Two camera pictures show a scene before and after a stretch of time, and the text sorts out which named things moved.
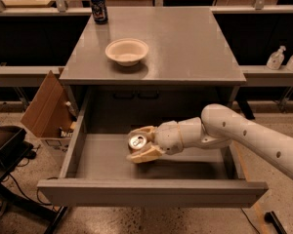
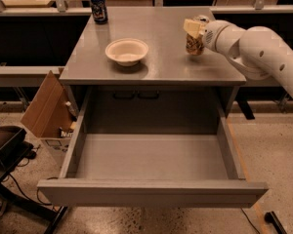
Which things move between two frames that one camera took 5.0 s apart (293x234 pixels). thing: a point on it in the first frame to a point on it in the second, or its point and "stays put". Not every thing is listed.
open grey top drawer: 99,174 stays put
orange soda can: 137,142 to 194,46
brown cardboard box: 52,115 stays put
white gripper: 168,136 to 212,36
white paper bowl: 127,52 stays put
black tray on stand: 8,144 stays put
